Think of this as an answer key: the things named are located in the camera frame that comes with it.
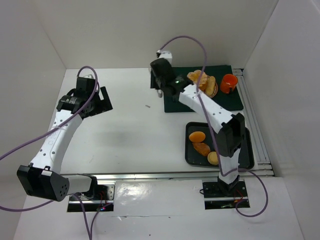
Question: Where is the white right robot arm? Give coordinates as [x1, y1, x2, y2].
[150, 58, 246, 194]

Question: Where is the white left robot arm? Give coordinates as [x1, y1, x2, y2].
[17, 77, 113, 202]

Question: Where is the long bread roll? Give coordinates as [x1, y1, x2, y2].
[205, 76, 216, 97]

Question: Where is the crusty orange bread piece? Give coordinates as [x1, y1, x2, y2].
[192, 142, 211, 157]

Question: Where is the round pale bread roll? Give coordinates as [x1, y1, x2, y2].
[207, 151, 219, 166]

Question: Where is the flaky round pastry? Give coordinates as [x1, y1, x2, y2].
[187, 70, 208, 92]

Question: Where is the patterned ceramic plate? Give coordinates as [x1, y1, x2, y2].
[199, 75, 218, 98]

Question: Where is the orange mug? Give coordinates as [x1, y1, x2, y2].
[220, 74, 238, 94]

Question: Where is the sesame bun half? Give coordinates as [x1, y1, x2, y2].
[188, 131, 206, 143]

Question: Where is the black baking tray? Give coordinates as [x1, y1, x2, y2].
[184, 122, 255, 170]

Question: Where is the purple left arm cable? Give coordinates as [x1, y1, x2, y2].
[0, 65, 107, 240]

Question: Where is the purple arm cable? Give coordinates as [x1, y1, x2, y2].
[158, 35, 269, 218]
[0, 65, 107, 240]

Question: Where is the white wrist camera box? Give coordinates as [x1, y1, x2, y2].
[156, 50, 173, 64]

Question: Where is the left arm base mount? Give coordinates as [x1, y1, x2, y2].
[67, 176, 116, 213]

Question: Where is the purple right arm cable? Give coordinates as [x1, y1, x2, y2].
[158, 35, 269, 218]

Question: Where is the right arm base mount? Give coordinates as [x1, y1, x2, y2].
[199, 180, 250, 210]

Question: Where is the aluminium side rail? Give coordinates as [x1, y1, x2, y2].
[232, 68, 275, 177]

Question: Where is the aluminium table edge rail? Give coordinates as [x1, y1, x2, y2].
[94, 169, 273, 181]

